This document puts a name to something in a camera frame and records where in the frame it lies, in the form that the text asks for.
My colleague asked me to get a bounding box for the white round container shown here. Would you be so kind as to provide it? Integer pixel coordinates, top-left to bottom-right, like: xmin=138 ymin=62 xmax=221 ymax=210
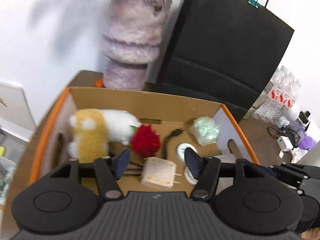
xmin=176 ymin=142 xmax=199 ymax=186

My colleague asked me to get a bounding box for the red pom-pom flower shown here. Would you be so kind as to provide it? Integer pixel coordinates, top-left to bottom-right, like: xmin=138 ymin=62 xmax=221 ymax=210
xmin=130 ymin=125 xmax=161 ymax=159

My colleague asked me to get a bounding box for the white charger plug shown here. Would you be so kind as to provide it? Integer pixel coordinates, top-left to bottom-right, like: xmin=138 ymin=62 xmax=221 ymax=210
xmin=141 ymin=157 xmax=180 ymax=189

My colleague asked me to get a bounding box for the crumpled tissue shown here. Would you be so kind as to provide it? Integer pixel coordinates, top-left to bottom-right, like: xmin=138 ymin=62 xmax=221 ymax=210
xmin=290 ymin=148 xmax=308 ymax=164

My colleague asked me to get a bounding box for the purple packet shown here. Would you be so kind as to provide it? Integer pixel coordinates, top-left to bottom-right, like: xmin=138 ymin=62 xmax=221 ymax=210
xmin=298 ymin=129 xmax=317 ymax=151

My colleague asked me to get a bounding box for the iridescent crumpled wrapper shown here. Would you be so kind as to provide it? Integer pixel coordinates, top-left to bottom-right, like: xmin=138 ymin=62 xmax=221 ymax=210
xmin=189 ymin=116 xmax=221 ymax=146

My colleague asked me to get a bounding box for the white power adapter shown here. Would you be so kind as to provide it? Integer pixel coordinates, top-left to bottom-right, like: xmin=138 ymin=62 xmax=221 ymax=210
xmin=277 ymin=136 xmax=293 ymax=152

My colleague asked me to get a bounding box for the yellow white plush toy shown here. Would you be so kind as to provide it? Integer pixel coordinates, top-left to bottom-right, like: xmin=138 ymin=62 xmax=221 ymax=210
xmin=68 ymin=108 xmax=142 ymax=163

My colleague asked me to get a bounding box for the red cardboard box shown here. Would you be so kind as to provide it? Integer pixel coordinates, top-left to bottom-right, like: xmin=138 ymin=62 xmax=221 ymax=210
xmin=29 ymin=87 xmax=258 ymax=183

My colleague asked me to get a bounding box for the water bottle pack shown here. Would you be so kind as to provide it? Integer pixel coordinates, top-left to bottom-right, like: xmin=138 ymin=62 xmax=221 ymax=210
xmin=252 ymin=66 xmax=301 ymax=125

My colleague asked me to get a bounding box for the black paper shopping bag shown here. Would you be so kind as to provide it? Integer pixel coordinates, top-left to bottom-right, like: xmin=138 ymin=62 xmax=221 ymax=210
xmin=157 ymin=0 xmax=294 ymax=121

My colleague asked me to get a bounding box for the pink purple ceramic vase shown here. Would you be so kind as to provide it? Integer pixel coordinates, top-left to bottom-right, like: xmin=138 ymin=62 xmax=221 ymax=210
xmin=101 ymin=0 xmax=172 ymax=90

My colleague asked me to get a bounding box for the teal binder clip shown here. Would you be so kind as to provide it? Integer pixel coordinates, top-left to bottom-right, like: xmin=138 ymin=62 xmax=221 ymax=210
xmin=248 ymin=0 xmax=260 ymax=9

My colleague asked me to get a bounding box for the black cable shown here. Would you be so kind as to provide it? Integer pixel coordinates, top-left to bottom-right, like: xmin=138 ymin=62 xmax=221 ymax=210
xmin=161 ymin=128 xmax=185 ymax=159

